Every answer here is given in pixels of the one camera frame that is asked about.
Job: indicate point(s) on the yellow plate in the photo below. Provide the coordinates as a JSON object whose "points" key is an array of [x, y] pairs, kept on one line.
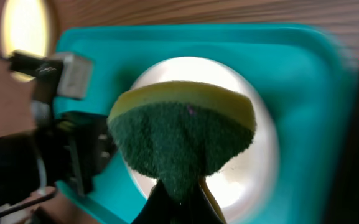
{"points": [[26, 26]]}

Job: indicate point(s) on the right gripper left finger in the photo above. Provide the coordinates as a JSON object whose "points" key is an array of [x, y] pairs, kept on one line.
{"points": [[159, 207]]}

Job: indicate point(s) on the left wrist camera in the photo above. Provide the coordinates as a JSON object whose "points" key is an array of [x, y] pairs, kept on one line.
{"points": [[64, 74]]}

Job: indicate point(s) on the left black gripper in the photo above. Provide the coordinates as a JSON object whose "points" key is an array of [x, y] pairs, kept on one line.
{"points": [[75, 149]]}

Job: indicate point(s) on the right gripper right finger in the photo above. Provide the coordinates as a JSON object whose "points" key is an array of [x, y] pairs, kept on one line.
{"points": [[197, 209]]}

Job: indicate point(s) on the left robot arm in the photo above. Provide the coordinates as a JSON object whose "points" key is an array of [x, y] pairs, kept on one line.
{"points": [[22, 171]]}

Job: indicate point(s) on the green and yellow sponge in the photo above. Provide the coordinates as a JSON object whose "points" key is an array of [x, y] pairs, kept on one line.
{"points": [[178, 132]]}

